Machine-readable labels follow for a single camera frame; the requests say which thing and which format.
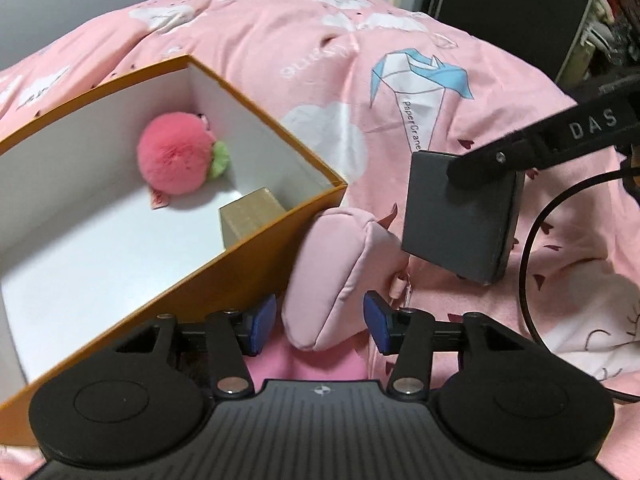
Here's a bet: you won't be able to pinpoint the black cable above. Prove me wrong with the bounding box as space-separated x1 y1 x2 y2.
517 167 640 406

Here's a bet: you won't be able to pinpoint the pink printed blanket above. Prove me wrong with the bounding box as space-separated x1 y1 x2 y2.
0 0 640 480

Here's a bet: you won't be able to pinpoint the cluttered hanging clothes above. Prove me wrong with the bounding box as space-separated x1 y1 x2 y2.
582 0 640 78

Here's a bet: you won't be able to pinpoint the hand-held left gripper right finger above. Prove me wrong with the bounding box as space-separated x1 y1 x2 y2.
363 290 526 397

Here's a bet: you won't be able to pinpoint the pink fluffy peach plush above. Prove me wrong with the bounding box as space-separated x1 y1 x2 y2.
137 112 232 211

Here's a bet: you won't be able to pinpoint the pink fabric pouch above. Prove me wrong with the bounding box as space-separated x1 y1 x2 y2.
281 207 408 352

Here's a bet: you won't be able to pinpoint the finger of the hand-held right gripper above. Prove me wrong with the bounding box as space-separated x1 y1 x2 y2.
446 135 546 188

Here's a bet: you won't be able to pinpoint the dark wardrobe panel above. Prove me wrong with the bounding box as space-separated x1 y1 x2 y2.
425 0 603 86

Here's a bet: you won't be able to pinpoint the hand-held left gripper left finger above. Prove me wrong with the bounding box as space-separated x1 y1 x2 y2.
114 294 277 396

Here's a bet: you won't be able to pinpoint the dark grey box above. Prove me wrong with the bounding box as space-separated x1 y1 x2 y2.
401 150 526 286

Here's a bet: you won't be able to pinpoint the orange cardboard box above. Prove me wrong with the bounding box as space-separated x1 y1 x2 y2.
0 54 348 446

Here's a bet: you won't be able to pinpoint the small beige box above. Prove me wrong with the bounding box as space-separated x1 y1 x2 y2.
219 187 288 251

